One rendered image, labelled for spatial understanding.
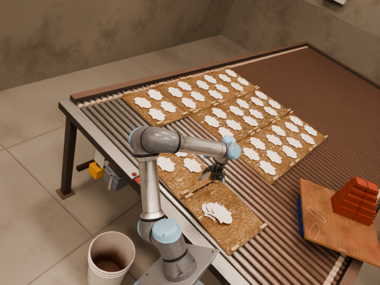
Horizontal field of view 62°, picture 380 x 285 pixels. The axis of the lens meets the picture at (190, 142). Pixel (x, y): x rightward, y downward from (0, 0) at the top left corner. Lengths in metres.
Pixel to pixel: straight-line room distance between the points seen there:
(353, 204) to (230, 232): 0.81
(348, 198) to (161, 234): 1.28
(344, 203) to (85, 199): 2.03
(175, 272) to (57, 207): 1.64
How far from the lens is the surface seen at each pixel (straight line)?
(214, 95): 2.87
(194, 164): 2.08
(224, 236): 1.82
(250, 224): 1.95
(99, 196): 2.96
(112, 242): 2.43
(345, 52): 6.42
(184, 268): 1.42
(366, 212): 2.29
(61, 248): 2.67
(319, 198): 2.26
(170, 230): 1.35
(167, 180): 1.93
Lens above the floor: 2.33
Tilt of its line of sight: 38 degrees down
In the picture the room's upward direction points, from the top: 23 degrees clockwise
